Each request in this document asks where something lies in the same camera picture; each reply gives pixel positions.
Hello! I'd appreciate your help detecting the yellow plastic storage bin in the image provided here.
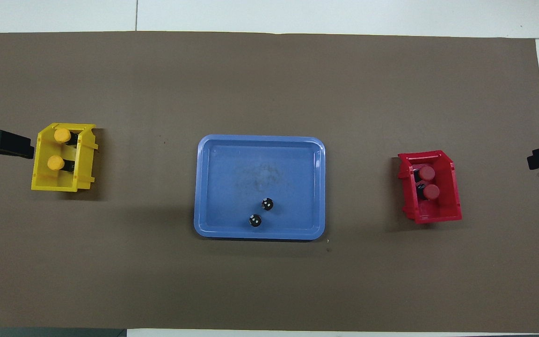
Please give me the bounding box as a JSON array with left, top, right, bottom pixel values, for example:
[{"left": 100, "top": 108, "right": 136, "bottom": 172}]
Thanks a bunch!
[{"left": 31, "top": 123, "right": 99, "bottom": 193}]

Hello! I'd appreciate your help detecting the red push button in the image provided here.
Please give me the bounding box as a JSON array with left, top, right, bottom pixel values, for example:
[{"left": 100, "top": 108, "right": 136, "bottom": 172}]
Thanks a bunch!
[
  {"left": 413, "top": 165, "right": 437, "bottom": 183},
  {"left": 416, "top": 183, "right": 441, "bottom": 201}
]

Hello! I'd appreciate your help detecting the yellow push button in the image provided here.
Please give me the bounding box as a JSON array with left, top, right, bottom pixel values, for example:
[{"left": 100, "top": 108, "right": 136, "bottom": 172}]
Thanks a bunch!
[
  {"left": 47, "top": 155, "right": 76, "bottom": 173},
  {"left": 53, "top": 128, "right": 79, "bottom": 146}
]

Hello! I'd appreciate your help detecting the red plastic storage bin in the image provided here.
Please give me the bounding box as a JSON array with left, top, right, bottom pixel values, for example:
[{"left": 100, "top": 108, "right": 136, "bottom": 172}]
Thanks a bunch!
[{"left": 397, "top": 150, "right": 463, "bottom": 225}]

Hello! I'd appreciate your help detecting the brown paper table mat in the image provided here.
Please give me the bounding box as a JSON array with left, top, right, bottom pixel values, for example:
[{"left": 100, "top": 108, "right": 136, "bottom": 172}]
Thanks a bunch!
[{"left": 0, "top": 31, "right": 539, "bottom": 334}]

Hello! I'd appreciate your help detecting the blue plastic tray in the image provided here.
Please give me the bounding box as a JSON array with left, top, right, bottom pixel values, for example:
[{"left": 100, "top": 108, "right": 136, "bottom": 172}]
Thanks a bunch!
[{"left": 193, "top": 134, "right": 326, "bottom": 241}]

